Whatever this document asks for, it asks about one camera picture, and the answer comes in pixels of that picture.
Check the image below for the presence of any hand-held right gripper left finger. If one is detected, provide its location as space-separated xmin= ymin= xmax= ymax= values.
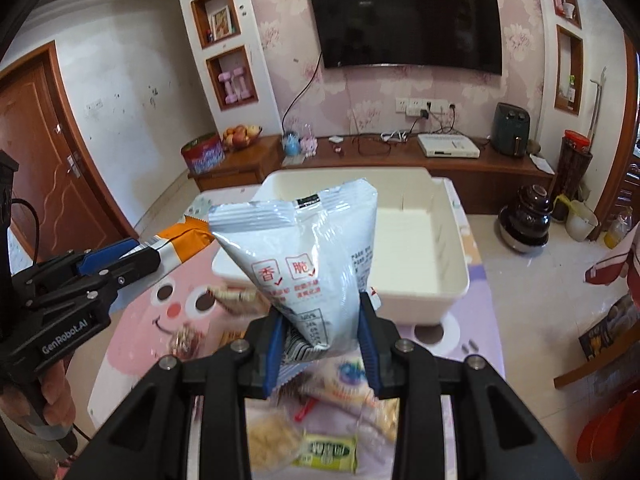
xmin=65 ymin=310 xmax=290 ymax=480

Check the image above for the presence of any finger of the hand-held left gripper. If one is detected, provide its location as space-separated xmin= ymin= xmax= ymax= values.
xmin=27 ymin=247 xmax=164 ymax=322
xmin=12 ymin=238 xmax=142 ymax=306

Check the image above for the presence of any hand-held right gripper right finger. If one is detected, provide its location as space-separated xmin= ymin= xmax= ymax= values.
xmin=357 ymin=292 xmax=581 ymax=480

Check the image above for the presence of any white packet blue logo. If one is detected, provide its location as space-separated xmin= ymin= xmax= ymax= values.
xmin=300 ymin=355 xmax=401 ymax=441

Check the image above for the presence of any orange snack packet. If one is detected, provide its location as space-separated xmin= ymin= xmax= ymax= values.
xmin=150 ymin=214 xmax=216 ymax=267

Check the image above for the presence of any clear bag of puffed snacks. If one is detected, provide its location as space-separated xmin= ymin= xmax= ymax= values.
xmin=247 ymin=402 xmax=306 ymax=471

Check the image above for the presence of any brown snack packet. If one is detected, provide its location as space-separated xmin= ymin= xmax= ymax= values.
xmin=169 ymin=324 xmax=206 ymax=361

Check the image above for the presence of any green snack packet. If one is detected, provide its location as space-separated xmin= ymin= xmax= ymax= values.
xmin=292 ymin=432 xmax=360 ymax=475

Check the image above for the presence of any silver white snack bag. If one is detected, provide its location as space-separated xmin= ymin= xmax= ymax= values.
xmin=207 ymin=177 xmax=379 ymax=362

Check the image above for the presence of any white plastic storage bin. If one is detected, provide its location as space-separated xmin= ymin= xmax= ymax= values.
xmin=211 ymin=167 xmax=471 ymax=326

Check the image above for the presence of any person's left hand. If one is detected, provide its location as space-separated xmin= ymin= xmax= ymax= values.
xmin=39 ymin=359 xmax=77 ymax=428

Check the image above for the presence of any pink printed tablecloth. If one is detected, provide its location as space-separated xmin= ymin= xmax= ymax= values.
xmin=87 ymin=185 xmax=506 ymax=480

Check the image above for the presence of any biscuit print packet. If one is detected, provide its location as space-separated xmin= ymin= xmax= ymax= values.
xmin=206 ymin=284 xmax=273 ymax=317

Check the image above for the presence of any brown wooden door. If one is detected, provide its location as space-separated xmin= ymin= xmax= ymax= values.
xmin=0 ymin=42 xmax=138 ymax=266

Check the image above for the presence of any round red tin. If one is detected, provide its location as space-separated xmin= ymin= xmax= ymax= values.
xmin=181 ymin=134 xmax=225 ymax=176

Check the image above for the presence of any bowl of fruit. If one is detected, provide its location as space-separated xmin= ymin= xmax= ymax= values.
xmin=221 ymin=124 xmax=263 ymax=152

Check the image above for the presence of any wooden television cabinet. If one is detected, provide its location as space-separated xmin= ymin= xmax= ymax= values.
xmin=187 ymin=134 xmax=556 ymax=216

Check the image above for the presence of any brown ceramic jar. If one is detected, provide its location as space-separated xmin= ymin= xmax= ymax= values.
xmin=498 ymin=185 xmax=553 ymax=253

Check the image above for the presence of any white set-top box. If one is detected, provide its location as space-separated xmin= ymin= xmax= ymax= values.
xmin=417 ymin=132 xmax=481 ymax=158

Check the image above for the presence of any printed cardboard box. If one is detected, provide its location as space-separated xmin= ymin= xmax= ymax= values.
xmin=579 ymin=294 xmax=640 ymax=363

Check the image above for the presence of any white plastic bucket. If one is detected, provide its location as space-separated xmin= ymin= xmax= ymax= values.
xmin=565 ymin=199 xmax=599 ymax=242

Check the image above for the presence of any red plastic basin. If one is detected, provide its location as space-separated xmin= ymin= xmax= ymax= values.
xmin=575 ymin=395 xmax=640 ymax=466

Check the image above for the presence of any red white cloth cover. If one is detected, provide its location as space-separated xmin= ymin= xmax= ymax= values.
xmin=585 ymin=240 xmax=640 ymax=286

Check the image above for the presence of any framed picture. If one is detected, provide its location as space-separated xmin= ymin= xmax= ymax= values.
xmin=209 ymin=5 xmax=233 ymax=38

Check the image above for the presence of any dark green air fryer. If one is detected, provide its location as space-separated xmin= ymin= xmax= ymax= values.
xmin=490 ymin=102 xmax=531 ymax=157

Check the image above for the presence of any yellow oil bottle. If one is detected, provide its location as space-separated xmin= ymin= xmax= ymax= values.
xmin=604 ymin=210 xmax=632 ymax=250

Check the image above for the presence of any tall dark vase red lid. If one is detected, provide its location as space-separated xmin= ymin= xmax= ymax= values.
xmin=554 ymin=130 xmax=593 ymax=211

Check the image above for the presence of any white mop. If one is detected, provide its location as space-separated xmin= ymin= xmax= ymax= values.
xmin=587 ymin=66 xmax=608 ymax=151

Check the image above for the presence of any white wall outlet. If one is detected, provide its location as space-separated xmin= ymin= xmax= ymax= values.
xmin=395 ymin=99 xmax=457 ymax=116

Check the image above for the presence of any black wall television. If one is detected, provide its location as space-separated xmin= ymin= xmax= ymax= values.
xmin=306 ymin=0 xmax=503 ymax=76

